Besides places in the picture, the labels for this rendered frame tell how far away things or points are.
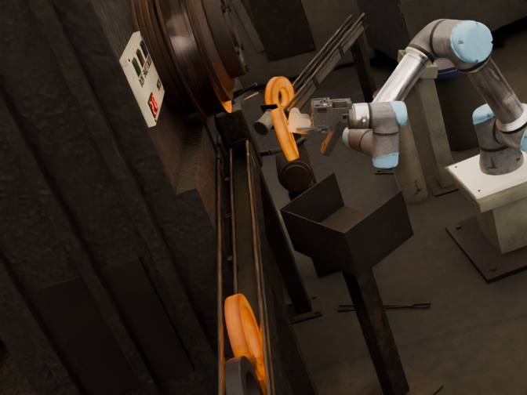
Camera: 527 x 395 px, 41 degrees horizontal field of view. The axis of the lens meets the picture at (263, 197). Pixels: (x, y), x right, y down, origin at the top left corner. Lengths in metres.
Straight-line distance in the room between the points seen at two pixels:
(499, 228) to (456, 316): 0.36
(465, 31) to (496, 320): 0.94
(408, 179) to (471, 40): 1.06
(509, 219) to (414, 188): 0.60
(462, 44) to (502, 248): 0.86
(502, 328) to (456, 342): 0.15
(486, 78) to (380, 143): 0.40
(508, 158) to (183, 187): 1.20
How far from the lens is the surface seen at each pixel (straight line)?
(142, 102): 1.74
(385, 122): 2.04
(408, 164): 3.04
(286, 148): 1.99
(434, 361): 2.35
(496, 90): 2.28
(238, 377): 1.33
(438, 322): 2.48
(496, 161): 2.55
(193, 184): 1.83
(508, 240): 2.67
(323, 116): 2.01
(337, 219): 1.98
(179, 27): 1.96
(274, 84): 2.65
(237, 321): 1.45
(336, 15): 4.85
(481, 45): 2.17
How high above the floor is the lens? 1.60
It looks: 26 degrees down
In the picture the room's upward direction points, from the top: 21 degrees counter-clockwise
